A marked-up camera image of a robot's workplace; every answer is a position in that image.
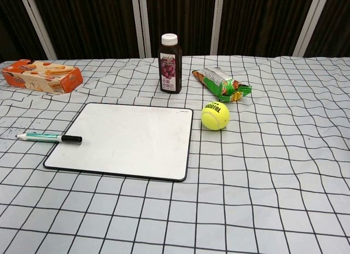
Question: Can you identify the white black checkered tablecloth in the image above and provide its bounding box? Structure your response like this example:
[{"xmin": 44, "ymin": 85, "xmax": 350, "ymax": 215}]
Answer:
[{"xmin": 0, "ymin": 55, "xmax": 350, "ymax": 254}]

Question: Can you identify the orange biscuit box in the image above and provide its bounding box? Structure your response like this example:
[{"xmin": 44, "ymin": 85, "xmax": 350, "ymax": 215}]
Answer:
[{"xmin": 1, "ymin": 59, "xmax": 84, "ymax": 95}]

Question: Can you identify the green snack bag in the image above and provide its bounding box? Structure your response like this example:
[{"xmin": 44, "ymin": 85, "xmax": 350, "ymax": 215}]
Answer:
[{"xmin": 191, "ymin": 67, "xmax": 253, "ymax": 103}]

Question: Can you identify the yellow tennis ball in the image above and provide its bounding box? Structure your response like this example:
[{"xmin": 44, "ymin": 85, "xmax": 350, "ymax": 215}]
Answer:
[{"xmin": 201, "ymin": 101, "xmax": 230, "ymax": 131}]

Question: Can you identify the white partition frame post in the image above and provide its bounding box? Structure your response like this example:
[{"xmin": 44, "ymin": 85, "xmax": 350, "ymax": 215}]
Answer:
[
  {"xmin": 17, "ymin": 0, "xmax": 58, "ymax": 60},
  {"xmin": 291, "ymin": 0, "xmax": 325, "ymax": 57},
  {"xmin": 210, "ymin": 0, "xmax": 224, "ymax": 57},
  {"xmin": 130, "ymin": 0, "xmax": 153, "ymax": 59}
]

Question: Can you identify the green black whiteboard marker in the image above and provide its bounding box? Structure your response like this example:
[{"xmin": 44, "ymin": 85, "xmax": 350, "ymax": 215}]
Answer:
[{"xmin": 15, "ymin": 132, "xmax": 83, "ymax": 144}]

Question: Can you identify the grape juice bottle white cap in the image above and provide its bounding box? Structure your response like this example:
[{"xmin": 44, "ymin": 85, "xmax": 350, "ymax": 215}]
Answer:
[{"xmin": 159, "ymin": 33, "xmax": 182, "ymax": 95}]

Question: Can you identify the white rectangular board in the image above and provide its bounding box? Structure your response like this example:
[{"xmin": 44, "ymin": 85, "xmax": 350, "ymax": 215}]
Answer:
[{"xmin": 43, "ymin": 102, "xmax": 194, "ymax": 182}]

